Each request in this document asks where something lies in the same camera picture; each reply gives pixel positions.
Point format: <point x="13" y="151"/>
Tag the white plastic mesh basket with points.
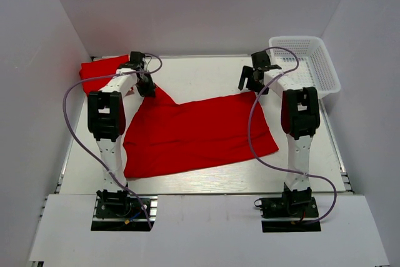
<point x="315" y="65"/>

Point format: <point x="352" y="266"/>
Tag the red t shirt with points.
<point x="166" y="138"/>
<point x="106" y="67"/>

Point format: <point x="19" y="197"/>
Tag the folded red t shirt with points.
<point x="106" y="67"/>

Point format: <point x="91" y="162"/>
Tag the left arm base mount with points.
<point x="121" y="212"/>

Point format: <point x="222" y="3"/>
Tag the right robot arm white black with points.
<point x="300" y="115"/>

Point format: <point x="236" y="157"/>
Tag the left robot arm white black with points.
<point x="107" y="118"/>

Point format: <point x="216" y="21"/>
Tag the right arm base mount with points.
<point x="292" y="212"/>

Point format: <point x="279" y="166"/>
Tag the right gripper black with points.
<point x="248" y="72"/>

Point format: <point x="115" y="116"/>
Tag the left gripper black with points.
<point x="149" y="91"/>

